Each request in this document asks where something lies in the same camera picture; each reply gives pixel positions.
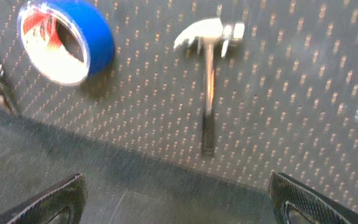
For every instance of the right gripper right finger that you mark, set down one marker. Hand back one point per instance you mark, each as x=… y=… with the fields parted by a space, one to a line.
x=297 y=202

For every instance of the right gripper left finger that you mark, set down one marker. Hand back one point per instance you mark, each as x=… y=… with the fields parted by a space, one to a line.
x=54 y=202

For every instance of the hammer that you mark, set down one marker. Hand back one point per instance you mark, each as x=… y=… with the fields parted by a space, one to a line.
x=209 y=84

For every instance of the black pegboard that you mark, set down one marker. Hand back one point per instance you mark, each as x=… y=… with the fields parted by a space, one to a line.
x=291 y=93

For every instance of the roll of blue tape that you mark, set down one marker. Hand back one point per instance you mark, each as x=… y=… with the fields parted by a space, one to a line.
x=99 y=40

